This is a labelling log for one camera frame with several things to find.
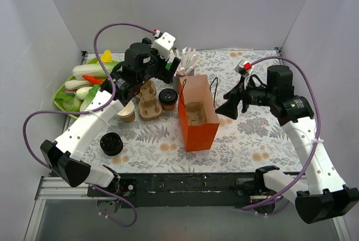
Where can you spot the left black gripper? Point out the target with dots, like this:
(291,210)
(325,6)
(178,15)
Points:
(164,65)

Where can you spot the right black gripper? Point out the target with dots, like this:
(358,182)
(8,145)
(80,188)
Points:
(243,98)

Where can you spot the orange paper bag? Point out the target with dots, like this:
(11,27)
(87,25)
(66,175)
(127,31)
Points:
(197,89)

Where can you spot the cardboard cup carrier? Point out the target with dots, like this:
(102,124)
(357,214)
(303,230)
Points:
(149,106)
(195,113)

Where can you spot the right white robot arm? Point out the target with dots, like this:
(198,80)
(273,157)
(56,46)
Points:
(325,194)

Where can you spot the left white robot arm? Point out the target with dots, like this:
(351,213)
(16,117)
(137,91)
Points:
(64,154)

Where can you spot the grey straw holder cup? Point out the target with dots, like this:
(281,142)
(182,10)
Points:
(175,83)

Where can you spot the floral table mat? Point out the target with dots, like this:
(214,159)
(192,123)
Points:
(253,140)

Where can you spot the stack of paper cups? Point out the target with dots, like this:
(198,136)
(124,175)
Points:
(127,114)

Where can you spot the yellow corn cob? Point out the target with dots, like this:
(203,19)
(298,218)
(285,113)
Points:
(106,57)

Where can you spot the napa cabbage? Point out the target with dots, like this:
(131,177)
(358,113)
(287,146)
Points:
(93,70)

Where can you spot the red chili pepper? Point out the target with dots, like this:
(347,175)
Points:
(92,80)

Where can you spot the green lettuce leaf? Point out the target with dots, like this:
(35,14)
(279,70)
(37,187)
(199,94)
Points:
(89,97)

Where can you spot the white radish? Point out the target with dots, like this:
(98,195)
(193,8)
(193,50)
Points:
(76,84)

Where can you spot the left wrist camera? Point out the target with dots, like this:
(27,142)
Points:
(163,43)

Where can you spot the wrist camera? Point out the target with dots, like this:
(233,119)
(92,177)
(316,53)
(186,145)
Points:
(163,43)
(245,69)

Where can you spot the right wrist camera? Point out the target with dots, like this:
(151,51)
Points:
(245,69)

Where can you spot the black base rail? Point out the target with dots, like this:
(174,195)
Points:
(247,190)

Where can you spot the aluminium frame rail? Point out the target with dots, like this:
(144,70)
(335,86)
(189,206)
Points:
(56,187)

